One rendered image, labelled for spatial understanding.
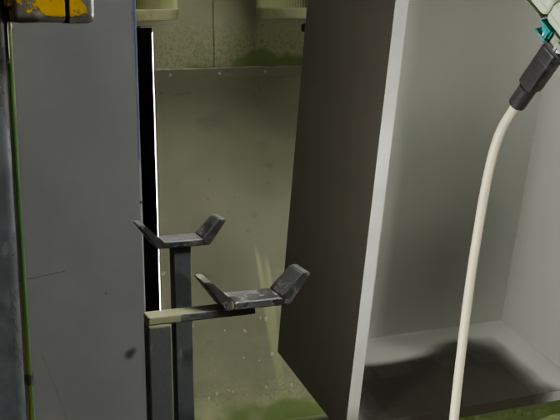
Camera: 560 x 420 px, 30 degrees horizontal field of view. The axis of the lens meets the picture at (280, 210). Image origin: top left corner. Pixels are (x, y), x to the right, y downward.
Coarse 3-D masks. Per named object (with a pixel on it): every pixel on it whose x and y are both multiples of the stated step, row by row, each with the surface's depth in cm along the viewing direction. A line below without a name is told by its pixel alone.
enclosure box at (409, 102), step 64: (320, 0) 200; (384, 0) 177; (448, 0) 218; (512, 0) 224; (320, 64) 202; (384, 64) 178; (448, 64) 224; (512, 64) 230; (320, 128) 204; (384, 128) 182; (448, 128) 230; (512, 128) 237; (320, 192) 207; (384, 192) 187; (448, 192) 237; (512, 192) 244; (320, 256) 209; (384, 256) 237; (448, 256) 244; (512, 256) 251; (320, 320) 212; (384, 320) 244; (448, 320) 251; (512, 320) 253; (320, 384) 214; (384, 384) 225; (448, 384) 227; (512, 384) 229
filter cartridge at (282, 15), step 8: (264, 0) 299; (272, 0) 296; (280, 0) 295; (288, 0) 293; (296, 0) 292; (304, 0) 292; (256, 8) 305; (264, 8) 299; (272, 8) 296; (280, 8) 294; (288, 8) 293; (296, 8) 292; (304, 8) 292; (256, 16) 306; (264, 16) 300; (272, 16) 297; (280, 16) 295; (288, 16) 294; (296, 16) 293; (304, 16) 292; (304, 24) 307
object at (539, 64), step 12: (528, 0) 162; (540, 0) 159; (552, 0) 158; (540, 12) 161; (552, 12) 158; (552, 24) 159; (540, 48) 163; (552, 48) 161; (540, 60) 164; (552, 60) 162; (528, 72) 167; (540, 72) 165; (552, 72) 166; (528, 84) 168; (540, 84) 167; (516, 96) 171; (528, 96) 170; (516, 108) 172
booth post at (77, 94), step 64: (128, 0) 124; (64, 64) 123; (128, 64) 126; (64, 128) 124; (128, 128) 127; (64, 192) 126; (128, 192) 128; (64, 256) 127; (128, 256) 130; (64, 320) 129; (128, 320) 131; (64, 384) 130; (128, 384) 133
